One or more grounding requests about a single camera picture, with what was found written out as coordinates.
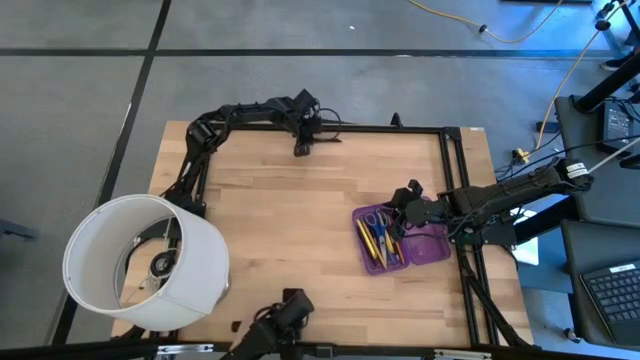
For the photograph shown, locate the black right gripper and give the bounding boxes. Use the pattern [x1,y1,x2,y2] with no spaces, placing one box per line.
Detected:
[391,197,450,242]

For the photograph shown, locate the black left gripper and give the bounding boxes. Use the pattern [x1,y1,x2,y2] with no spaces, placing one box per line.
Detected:
[292,105,325,158]

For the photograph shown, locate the blue handled scissors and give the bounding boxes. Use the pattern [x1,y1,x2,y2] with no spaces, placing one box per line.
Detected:
[363,209,393,270]

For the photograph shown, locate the short yellow marker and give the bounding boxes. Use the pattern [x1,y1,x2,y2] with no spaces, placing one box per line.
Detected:
[363,222,384,264]

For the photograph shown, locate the purple plastic supply box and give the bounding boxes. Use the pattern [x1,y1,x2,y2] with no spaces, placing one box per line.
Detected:
[351,196,452,276]

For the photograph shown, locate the thick yellow highlighter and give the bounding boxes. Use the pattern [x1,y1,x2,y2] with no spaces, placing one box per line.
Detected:
[355,218,377,261]

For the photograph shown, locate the black stand beam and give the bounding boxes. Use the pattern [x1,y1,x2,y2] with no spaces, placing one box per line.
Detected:
[513,198,576,244]
[573,63,640,114]

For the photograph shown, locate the white lamp shade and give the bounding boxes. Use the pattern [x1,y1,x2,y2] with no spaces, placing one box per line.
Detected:
[61,191,231,332]

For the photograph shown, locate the grey side table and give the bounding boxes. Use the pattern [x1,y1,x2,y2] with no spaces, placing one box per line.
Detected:
[554,94,640,216]
[559,218,640,351]

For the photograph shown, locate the dark laptop keyboard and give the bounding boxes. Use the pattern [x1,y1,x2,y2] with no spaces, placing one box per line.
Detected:
[579,260,640,347]

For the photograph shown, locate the black power adapter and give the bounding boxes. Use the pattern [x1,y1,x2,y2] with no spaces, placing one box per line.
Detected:
[597,99,640,155]

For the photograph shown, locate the person's shoe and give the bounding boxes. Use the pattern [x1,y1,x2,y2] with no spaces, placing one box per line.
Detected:
[598,47,640,72]

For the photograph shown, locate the black office chair base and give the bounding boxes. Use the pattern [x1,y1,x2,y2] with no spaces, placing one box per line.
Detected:
[597,0,640,49]

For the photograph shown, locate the grey furniture foot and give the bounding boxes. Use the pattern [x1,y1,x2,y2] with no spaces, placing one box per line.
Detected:
[0,218,40,242]

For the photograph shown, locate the black rig beam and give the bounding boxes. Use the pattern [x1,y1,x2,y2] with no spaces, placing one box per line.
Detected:
[0,339,640,360]

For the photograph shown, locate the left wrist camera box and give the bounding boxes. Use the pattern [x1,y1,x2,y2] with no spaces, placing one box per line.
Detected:
[293,88,320,109]

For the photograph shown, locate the black aluminium table frame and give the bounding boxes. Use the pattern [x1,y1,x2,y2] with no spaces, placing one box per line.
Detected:
[184,110,534,350]

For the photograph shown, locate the silver metal bracket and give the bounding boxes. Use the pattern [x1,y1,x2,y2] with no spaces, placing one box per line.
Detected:
[433,348,494,360]
[157,343,215,356]

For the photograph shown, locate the black camera rig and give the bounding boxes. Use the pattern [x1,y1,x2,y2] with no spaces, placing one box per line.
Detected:
[219,287,316,360]

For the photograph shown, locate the yellow extension cable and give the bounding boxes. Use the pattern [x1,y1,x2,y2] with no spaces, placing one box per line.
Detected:
[407,0,565,45]

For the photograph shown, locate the white cable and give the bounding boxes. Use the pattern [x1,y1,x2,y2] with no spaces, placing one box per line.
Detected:
[587,148,640,175]

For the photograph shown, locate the tan power cable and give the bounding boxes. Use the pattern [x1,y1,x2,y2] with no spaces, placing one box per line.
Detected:
[533,0,632,151]

